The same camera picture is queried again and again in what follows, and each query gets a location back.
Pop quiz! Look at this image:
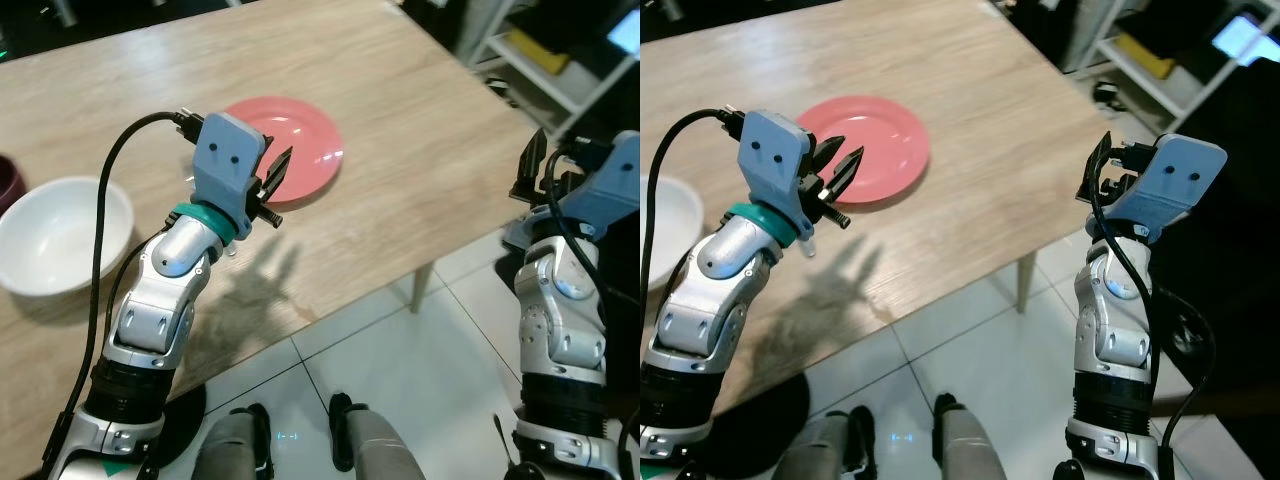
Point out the grey left robot leg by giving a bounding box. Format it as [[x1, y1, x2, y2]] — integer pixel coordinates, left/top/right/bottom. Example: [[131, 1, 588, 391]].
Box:
[[770, 405, 876, 480], [192, 403, 276, 480]]

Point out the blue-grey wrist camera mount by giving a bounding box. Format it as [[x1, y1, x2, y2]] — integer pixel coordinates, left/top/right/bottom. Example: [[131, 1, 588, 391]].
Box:
[[190, 112, 269, 223], [555, 130, 641, 241], [737, 108, 813, 221], [1100, 133, 1229, 243]]

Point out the white round bowl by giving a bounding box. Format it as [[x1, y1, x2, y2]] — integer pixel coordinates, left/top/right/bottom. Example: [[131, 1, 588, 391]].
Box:
[[645, 177, 706, 293], [0, 177, 136, 298]]

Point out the grey right robot leg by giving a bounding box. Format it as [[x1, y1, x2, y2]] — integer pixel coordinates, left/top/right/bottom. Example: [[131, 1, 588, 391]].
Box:
[[932, 393, 1021, 480], [330, 393, 426, 480]]

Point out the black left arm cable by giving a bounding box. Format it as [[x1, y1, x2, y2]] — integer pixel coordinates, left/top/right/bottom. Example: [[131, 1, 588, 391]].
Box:
[[40, 110, 206, 479], [640, 105, 746, 421]]

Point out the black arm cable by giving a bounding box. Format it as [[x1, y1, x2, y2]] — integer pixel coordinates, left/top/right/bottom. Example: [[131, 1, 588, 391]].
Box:
[[40, 110, 206, 479], [1090, 145, 1219, 476], [545, 140, 641, 441], [640, 105, 746, 421]]

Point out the flat yellow item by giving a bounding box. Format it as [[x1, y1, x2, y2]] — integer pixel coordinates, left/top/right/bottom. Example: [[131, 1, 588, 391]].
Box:
[[503, 28, 571, 76], [1115, 33, 1179, 81]]

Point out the grey robot leg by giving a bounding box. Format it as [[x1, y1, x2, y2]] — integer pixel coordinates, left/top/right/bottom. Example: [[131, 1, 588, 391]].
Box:
[[330, 393, 426, 480], [770, 405, 876, 480], [932, 393, 1021, 480], [192, 403, 276, 480]]

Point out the bright lit screen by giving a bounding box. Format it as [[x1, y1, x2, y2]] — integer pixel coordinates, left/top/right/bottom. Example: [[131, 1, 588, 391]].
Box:
[[1212, 14, 1266, 66], [607, 8, 641, 56]]

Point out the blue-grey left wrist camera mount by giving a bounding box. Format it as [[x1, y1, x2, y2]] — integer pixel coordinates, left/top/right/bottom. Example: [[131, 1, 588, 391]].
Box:
[[190, 112, 269, 223], [737, 108, 813, 221]]

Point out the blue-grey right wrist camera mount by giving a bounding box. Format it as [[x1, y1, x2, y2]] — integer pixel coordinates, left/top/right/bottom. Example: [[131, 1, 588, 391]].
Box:
[[555, 130, 641, 241], [1100, 133, 1229, 243]]

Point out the dark maroon cup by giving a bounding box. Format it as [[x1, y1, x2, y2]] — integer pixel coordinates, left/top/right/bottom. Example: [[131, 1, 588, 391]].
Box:
[[0, 155, 29, 216]]

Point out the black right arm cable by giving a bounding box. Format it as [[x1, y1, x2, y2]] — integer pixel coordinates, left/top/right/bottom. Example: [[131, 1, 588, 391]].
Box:
[[1090, 145, 1219, 476], [545, 140, 641, 441]]

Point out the white metal shelf rack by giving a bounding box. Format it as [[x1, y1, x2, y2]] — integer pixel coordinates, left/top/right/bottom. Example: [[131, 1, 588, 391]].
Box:
[[465, 0, 641, 116], [1090, 0, 1280, 121]]

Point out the pink round plate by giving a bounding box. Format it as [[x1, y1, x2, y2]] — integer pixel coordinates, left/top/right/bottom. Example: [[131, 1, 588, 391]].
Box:
[[797, 95, 932, 206], [222, 96, 346, 204]]

